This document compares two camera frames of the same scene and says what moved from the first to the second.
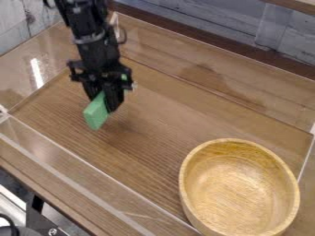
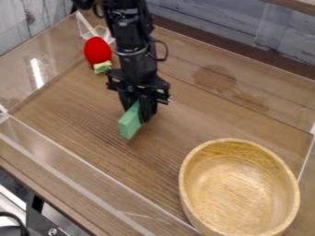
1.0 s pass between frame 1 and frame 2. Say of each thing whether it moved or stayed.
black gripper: moved
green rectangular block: moved
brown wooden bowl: stayed
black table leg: stayed
